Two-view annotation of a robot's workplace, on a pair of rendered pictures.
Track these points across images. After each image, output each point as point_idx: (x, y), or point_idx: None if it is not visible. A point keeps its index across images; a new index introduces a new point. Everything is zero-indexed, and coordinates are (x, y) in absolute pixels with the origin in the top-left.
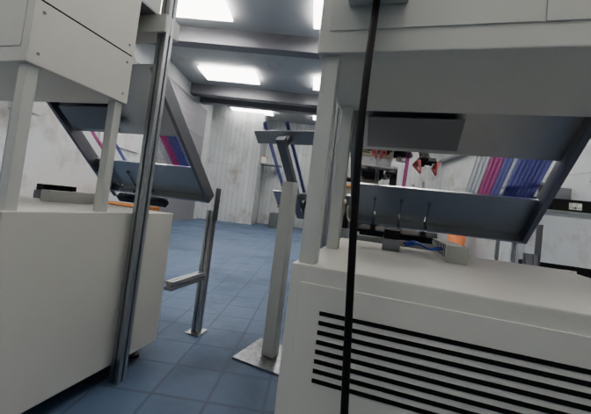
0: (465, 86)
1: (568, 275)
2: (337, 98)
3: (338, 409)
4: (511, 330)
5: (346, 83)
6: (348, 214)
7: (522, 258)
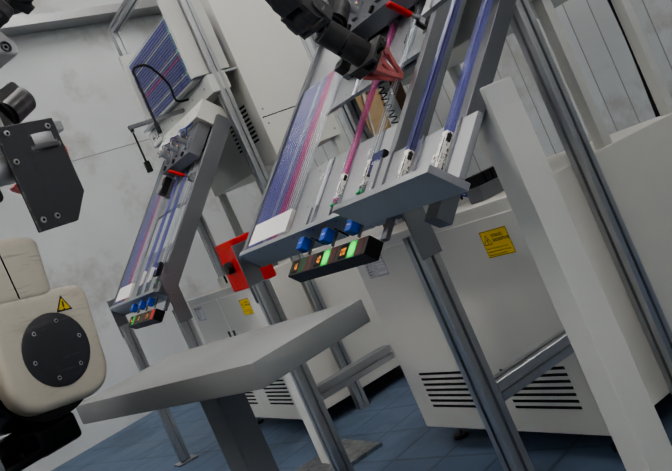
0: (509, 26)
1: (400, 224)
2: None
3: None
4: None
5: None
6: (49, 369)
7: (262, 292)
